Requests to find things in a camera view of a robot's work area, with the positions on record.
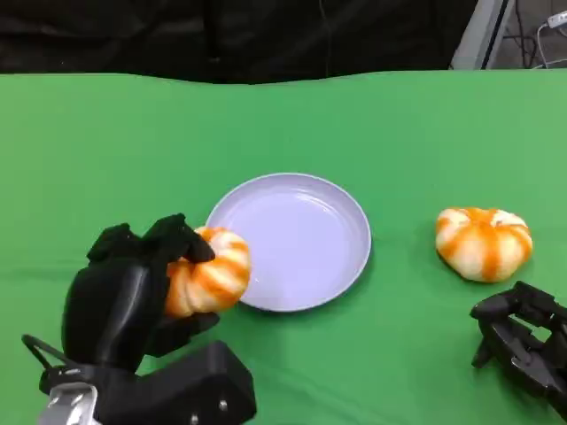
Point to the green table cloth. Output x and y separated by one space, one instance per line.
354 133

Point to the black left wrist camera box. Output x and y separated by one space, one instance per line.
190 389

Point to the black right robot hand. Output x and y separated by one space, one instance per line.
527 350

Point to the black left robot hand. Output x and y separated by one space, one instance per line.
106 305

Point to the grey metal frame post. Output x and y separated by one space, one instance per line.
476 40

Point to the lilac plate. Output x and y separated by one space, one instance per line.
297 239

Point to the black backdrop cloth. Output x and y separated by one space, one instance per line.
133 35

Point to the orange white toy bread roll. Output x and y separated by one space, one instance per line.
483 248
217 274

